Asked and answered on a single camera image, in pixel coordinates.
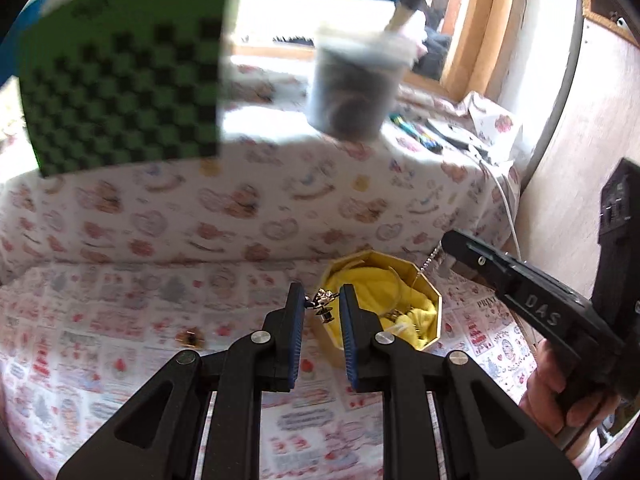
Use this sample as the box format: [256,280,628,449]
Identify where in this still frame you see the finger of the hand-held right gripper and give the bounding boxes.
[441,230,527,306]
[599,157,640,312]

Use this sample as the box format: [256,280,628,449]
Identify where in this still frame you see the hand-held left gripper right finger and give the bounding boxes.
[340,283,583,480]

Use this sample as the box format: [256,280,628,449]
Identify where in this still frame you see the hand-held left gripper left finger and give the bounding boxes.
[56,282,307,480]

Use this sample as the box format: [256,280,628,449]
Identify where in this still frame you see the yellow octagonal box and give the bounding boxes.
[311,253,443,368]

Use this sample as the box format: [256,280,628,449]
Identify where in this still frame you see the silver charm earring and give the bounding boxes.
[312,287,341,324]

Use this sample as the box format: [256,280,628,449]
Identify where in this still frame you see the silver bead chain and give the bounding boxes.
[410,245,447,287]

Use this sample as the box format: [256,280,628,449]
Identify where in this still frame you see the person's right hand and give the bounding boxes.
[517,337,624,437]

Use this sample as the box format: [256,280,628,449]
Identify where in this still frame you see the yellow cloth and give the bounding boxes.
[327,260,436,348]

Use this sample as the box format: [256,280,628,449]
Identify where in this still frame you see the pens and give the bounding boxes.
[389,112,445,155]

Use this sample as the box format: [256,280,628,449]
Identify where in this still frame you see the bear print cloth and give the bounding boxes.
[0,55,523,291]

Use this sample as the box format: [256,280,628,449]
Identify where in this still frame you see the patchwork print tablecloth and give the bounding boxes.
[0,255,551,480]

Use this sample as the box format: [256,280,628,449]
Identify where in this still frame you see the clear plastic container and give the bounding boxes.
[305,27,418,142]

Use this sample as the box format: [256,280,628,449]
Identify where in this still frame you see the green checkerboard card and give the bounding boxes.
[17,0,242,178]

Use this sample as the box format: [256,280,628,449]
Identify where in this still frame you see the white cable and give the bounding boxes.
[477,157,521,261]

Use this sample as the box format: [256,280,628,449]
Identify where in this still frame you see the white board with wooden frame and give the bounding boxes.
[520,0,640,301]

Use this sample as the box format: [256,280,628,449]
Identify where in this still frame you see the wooden window frame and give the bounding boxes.
[440,0,531,101]

